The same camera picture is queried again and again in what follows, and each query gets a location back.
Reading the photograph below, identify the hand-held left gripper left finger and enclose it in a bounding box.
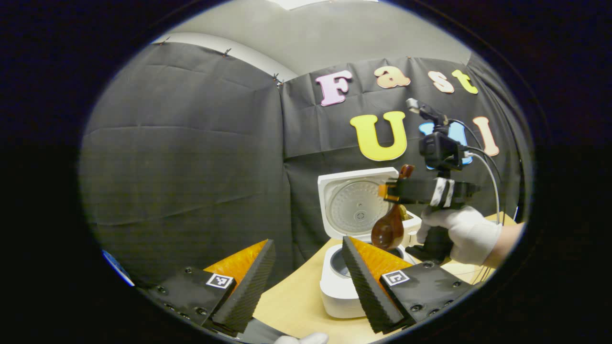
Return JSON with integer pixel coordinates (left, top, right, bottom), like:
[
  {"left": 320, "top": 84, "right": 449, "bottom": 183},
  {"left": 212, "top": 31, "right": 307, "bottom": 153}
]
[{"left": 147, "top": 239, "right": 277, "bottom": 335}]

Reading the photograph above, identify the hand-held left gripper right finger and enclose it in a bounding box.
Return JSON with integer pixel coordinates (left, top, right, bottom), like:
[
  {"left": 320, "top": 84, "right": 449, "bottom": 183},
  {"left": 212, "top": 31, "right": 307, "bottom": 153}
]
[{"left": 340, "top": 236, "right": 475, "bottom": 335}]

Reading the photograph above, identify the white rice cooker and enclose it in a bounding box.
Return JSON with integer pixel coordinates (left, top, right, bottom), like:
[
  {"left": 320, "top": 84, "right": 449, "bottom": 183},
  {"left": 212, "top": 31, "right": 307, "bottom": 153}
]
[{"left": 318, "top": 166, "right": 424, "bottom": 319}]

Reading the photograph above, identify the brown wooden spoon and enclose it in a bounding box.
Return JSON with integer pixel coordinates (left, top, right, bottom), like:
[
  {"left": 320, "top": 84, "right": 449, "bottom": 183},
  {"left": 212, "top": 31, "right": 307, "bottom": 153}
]
[{"left": 371, "top": 164, "right": 415, "bottom": 250}]

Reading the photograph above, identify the black backdrop cloth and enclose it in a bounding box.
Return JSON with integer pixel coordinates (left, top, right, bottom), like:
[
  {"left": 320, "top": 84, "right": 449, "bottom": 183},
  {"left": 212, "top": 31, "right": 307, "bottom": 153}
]
[{"left": 79, "top": 41, "right": 531, "bottom": 292}]

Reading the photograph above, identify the large ceiling light panel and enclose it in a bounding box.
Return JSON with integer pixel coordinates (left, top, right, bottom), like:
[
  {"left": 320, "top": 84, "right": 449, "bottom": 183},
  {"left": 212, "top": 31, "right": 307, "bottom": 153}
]
[{"left": 268, "top": 0, "right": 378, "bottom": 10}]

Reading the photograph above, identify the black cable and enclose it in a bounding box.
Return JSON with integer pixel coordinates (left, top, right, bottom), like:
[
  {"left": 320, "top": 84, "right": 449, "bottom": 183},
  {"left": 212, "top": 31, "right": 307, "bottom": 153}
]
[{"left": 449, "top": 119, "right": 507, "bottom": 223}]

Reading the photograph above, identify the white cable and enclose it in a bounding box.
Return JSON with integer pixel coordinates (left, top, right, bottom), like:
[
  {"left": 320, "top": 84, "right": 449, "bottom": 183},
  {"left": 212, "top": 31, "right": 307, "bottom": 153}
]
[{"left": 465, "top": 152, "right": 502, "bottom": 225}]

